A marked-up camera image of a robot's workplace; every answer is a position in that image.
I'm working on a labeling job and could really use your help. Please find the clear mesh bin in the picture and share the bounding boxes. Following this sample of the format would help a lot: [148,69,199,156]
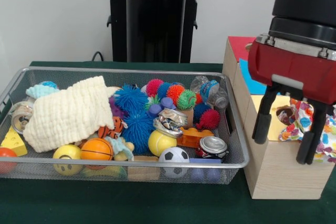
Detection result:
[0,67,250,185]

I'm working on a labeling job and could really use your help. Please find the cream knitted cloth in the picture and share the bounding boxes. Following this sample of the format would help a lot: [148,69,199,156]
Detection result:
[23,76,116,153]

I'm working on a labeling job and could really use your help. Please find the striped tiger plush toy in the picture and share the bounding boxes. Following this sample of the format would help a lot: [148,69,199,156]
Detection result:
[97,116,128,140]

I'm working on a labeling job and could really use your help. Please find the yellow tennis ball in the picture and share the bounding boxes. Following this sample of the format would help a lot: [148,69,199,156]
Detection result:
[147,131,177,157]

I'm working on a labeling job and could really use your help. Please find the yellow smiley ball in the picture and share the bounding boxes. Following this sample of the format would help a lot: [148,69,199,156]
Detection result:
[52,144,83,176]

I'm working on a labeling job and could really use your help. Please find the red ball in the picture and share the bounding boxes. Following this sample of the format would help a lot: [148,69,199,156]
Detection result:
[0,147,17,175]

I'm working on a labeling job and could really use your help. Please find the long polka dot cloth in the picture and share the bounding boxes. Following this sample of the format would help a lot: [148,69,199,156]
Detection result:
[277,96,336,163]

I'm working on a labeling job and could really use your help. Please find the black and white soccer ball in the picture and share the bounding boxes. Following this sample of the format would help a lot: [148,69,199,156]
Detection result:
[159,147,191,179]

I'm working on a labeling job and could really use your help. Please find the crushed red drink can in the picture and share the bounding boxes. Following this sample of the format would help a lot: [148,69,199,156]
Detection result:
[196,136,230,161]

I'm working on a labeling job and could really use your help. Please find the yellow cheese wedge toy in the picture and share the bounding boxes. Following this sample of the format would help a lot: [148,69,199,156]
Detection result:
[0,127,28,157]

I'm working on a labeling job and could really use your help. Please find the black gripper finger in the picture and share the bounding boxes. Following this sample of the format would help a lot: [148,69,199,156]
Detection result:
[296,98,330,166]
[252,82,281,145]

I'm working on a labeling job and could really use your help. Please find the silver drink can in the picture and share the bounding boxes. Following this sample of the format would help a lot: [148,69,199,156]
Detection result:
[9,101,36,134]

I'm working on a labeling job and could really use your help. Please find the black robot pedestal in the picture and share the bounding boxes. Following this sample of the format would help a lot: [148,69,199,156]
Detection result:
[101,0,211,63]

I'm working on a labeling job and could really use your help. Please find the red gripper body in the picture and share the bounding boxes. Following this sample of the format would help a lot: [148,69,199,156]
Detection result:
[248,35,336,106]

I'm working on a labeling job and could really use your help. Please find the blue spiky rubber ball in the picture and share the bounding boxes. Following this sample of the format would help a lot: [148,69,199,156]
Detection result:
[114,83,150,113]
[122,111,155,154]

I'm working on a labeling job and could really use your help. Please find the orange toy basketball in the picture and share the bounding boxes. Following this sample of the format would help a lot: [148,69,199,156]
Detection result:
[80,138,114,162]

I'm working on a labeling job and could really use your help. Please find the wooden box with three holes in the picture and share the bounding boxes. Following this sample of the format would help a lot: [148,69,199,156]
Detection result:
[222,36,336,200]

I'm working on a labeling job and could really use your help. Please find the mint green cloth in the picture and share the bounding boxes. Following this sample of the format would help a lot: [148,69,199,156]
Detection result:
[26,82,59,100]

